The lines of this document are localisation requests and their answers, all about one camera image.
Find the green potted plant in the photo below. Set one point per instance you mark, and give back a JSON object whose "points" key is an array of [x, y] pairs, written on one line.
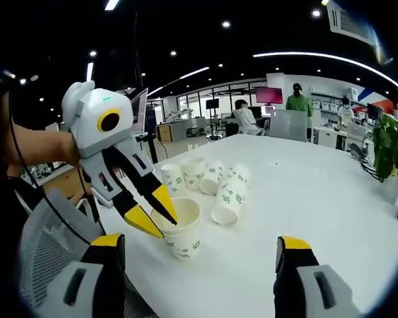
{"points": [[389, 149]]}

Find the nested stack of paper cups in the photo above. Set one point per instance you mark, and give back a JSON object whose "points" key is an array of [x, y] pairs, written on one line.
{"points": [[185, 242]]}

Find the person's black shirt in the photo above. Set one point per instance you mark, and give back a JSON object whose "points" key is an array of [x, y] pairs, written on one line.
{"points": [[16, 205]]}

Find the white storage shelf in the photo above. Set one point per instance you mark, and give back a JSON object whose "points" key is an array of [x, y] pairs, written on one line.
{"points": [[328, 106]]}

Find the white table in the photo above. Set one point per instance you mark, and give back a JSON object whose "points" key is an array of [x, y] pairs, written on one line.
{"points": [[302, 215]]}

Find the wooden side desk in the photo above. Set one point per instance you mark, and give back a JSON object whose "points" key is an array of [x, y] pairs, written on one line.
{"points": [[66, 185]]}

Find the black screen on wheeled stand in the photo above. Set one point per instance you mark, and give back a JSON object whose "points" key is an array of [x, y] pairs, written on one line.
{"points": [[212, 103]]}

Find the ceiling light strip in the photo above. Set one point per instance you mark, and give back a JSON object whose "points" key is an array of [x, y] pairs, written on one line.
{"points": [[90, 71], [318, 55], [192, 73]]}

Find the blue roll-up banner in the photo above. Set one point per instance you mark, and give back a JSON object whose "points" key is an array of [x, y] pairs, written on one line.
{"points": [[150, 119]]}

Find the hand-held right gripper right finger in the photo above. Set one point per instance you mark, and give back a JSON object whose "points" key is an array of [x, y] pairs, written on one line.
{"points": [[295, 275]]}

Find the white mesh office chair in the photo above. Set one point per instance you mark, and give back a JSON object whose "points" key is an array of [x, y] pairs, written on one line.
{"points": [[359, 136]]}

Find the ceiling air conditioner vent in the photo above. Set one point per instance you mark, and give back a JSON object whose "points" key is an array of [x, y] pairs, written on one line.
{"points": [[350, 20]]}

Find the red display screen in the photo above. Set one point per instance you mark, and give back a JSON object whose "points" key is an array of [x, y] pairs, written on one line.
{"points": [[268, 96]]}

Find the wooden cabinet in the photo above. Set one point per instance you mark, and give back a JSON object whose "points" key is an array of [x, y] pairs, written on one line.
{"points": [[164, 132]]}

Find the pile of paper cups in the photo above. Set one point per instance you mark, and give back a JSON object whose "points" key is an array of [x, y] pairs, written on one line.
{"points": [[229, 198]]}

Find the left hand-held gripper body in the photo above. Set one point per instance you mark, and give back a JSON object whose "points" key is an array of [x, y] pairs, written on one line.
{"points": [[86, 112]]}

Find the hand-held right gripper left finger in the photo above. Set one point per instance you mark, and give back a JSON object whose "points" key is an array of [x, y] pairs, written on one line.
{"points": [[109, 265]]}

